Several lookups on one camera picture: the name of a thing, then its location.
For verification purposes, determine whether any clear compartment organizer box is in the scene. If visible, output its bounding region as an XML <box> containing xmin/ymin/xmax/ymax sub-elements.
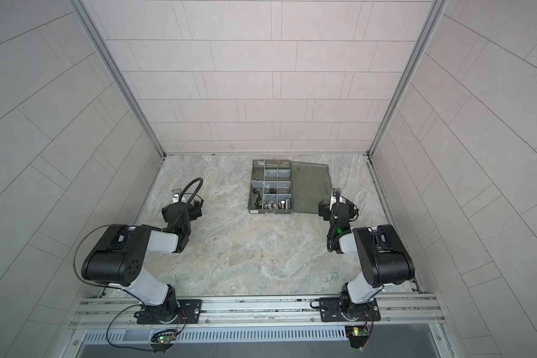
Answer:
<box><xmin>248</xmin><ymin>159</ymin><xmax>333</xmax><ymax>215</ymax></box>

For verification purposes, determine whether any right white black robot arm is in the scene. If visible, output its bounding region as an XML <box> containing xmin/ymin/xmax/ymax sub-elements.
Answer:
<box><xmin>318</xmin><ymin>196</ymin><xmax>416</xmax><ymax>320</ymax></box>

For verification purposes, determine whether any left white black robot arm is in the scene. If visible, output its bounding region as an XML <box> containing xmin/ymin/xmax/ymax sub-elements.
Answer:
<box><xmin>80</xmin><ymin>198</ymin><xmax>203</xmax><ymax>325</ymax></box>

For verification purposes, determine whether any right controller board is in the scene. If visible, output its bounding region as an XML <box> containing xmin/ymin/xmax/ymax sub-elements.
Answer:
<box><xmin>345</xmin><ymin>325</ymin><xmax>371</xmax><ymax>349</ymax></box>

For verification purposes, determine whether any controller board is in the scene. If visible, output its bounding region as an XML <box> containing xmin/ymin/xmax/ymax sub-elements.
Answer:
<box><xmin>345</xmin><ymin>325</ymin><xmax>371</xmax><ymax>349</ymax></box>
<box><xmin>150</xmin><ymin>329</ymin><xmax>179</xmax><ymax>354</ymax></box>

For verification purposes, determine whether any left controller board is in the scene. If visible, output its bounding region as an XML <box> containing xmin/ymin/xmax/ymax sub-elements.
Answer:
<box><xmin>150</xmin><ymin>329</ymin><xmax>179</xmax><ymax>354</ymax></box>

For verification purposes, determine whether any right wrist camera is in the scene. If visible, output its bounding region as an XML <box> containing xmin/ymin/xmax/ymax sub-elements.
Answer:
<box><xmin>330</xmin><ymin>188</ymin><xmax>342</xmax><ymax>211</ymax></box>

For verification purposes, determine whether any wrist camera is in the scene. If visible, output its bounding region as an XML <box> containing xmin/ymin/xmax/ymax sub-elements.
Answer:
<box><xmin>330</xmin><ymin>188</ymin><xmax>342</xmax><ymax>211</ymax></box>
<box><xmin>172</xmin><ymin>188</ymin><xmax>183</xmax><ymax>204</ymax></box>

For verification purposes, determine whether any left black cable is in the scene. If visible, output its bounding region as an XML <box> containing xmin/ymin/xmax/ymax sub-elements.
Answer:
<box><xmin>172</xmin><ymin>177</ymin><xmax>204</xmax><ymax>229</ymax></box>

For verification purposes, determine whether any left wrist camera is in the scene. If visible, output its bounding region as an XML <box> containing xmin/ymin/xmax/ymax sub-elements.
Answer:
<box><xmin>172</xmin><ymin>188</ymin><xmax>183</xmax><ymax>204</ymax></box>

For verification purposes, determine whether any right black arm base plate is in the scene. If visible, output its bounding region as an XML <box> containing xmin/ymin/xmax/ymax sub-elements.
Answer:
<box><xmin>310</xmin><ymin>297</ymin><xmax>381</xmax><ymax>322</ymax></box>

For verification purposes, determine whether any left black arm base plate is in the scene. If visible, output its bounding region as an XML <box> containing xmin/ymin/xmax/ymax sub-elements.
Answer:
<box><xmin>134</xmin><ymin>299</ymin><xmax>203</xmax><ymax>325</ymax></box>

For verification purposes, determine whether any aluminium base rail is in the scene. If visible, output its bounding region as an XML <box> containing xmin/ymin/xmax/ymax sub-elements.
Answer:
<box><xmin>69</xmin><ymin>292</ymin><xmax>445</xmax><ymax>347</ymax></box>

